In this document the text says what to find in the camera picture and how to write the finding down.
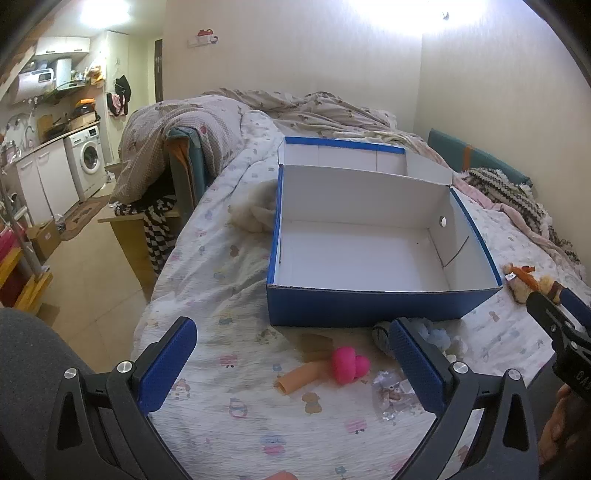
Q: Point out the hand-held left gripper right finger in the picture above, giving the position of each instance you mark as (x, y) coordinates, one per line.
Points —
(415, 369)

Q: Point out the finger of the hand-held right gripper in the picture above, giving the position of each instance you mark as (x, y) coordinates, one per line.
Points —
(576, 302)
(547, 314)

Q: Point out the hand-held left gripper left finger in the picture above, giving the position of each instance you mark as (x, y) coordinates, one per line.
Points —
(168, 364)

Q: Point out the clear plastic bag with toy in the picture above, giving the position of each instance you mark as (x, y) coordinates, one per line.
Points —
(390, 392)

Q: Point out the brown plush toy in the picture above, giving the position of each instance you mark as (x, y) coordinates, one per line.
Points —
(521, 286)

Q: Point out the blue and grey plush toy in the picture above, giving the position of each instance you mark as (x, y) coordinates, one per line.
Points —
(434, 334)

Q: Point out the small white plush toy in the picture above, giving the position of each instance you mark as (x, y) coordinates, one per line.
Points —
(458, 348)

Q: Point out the tan squishy toy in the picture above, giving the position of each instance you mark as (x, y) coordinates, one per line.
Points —
(316, 346)

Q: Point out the peach tube toy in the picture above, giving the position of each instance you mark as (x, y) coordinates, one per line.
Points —
(300, 379)

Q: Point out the blue cardboard box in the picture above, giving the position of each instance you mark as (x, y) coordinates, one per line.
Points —
(360, 249)

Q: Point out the person's right hand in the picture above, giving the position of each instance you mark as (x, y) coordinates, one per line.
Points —
(556, 424)

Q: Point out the person's left trouser leg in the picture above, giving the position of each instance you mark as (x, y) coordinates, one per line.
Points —
(37, 360)

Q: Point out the striped knit blanket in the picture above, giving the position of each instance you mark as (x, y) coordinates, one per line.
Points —
(503, 189)

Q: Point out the black and white striped cloth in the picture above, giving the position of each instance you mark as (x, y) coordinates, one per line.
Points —
(154, 230)

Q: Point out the wooden side table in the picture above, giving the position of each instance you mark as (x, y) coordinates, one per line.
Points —
(129, 235)

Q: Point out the pink blanket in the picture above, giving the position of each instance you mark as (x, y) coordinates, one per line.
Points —
(480, 196)

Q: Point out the yellow wooden rack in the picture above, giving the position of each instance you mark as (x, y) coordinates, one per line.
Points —
(27, 290)

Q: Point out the peach squishy toy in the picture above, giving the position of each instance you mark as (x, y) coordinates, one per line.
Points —
(282, 476)

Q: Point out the brown floor rug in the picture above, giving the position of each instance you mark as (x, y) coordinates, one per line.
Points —
(83, 217)

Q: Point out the white fluffy plush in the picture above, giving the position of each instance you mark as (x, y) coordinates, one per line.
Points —
(256, 210)

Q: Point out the teal headboard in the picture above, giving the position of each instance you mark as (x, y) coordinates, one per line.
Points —
(448, 147)

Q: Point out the teal footboard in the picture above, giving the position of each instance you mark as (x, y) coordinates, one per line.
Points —
(184, 170)

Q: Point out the white kitchen cabinet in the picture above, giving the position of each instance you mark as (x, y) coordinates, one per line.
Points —
(51, 180)

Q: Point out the white washing machine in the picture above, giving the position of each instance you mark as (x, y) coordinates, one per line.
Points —
(87, 157)

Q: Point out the hanging clothes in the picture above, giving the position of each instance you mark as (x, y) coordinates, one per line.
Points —
(119, 97)

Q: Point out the beige patterned duvet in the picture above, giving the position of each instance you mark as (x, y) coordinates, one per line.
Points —
(323, 110)

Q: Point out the dark door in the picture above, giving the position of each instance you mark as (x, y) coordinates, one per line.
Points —
(159, 69)

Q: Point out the white water heater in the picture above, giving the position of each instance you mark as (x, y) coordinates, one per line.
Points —
(32, 85)

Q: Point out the white wall cabinet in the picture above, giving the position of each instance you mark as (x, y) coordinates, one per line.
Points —
(62, 45)

